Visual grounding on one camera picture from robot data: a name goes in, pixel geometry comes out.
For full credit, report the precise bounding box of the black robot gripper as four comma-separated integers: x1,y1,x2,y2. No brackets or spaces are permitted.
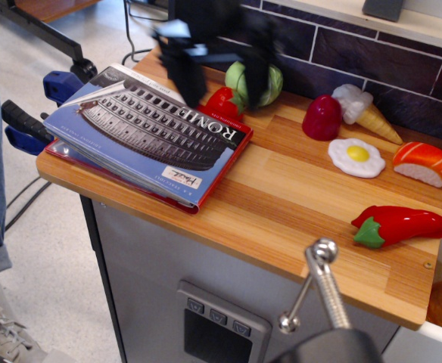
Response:
153,1,275,109

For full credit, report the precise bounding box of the toy fried egg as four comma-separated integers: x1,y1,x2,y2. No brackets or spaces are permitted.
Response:
328,138,386,178

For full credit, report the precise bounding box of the blue black bar clamp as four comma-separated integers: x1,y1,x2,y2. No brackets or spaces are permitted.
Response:
0,70,92,157

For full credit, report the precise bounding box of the beige sneaker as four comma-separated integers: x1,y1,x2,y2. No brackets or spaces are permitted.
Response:
0,304,48,362

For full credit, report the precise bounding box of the dark red toy fruit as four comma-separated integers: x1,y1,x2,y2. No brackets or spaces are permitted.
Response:
302,95,342,141

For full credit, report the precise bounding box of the black floor cable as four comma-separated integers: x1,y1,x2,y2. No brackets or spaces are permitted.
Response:
120,0,170,66

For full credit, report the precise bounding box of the black chair base with caster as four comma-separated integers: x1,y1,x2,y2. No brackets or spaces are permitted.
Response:
0,0,98,82

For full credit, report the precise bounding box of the red toy chili pepper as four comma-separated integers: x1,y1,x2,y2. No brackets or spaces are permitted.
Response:
351,206,442,249

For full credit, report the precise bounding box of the red toy strawberry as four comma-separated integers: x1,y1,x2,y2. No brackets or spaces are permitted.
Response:
206,86,245,121

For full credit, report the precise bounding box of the green toy cabbage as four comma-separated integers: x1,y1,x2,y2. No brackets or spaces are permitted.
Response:
225,61,284,107

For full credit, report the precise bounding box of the toy salmon sushi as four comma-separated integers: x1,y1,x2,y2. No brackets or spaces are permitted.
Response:
392,141,442,188

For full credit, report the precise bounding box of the toy ice cream cone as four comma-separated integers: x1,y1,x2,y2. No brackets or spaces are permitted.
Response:
331,84,403,145

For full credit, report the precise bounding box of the Rome picture book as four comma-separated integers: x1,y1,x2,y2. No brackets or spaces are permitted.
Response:
44,64,253,214

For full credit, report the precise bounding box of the grey object on shelf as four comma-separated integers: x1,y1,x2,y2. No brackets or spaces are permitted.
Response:
362,0,404,22

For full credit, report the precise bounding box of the grey toy oven cabinet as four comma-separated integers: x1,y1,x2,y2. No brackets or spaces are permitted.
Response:
79,196,400,363

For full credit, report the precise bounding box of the metal clamp screw handle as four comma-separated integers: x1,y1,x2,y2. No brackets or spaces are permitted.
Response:
279,237,353,334

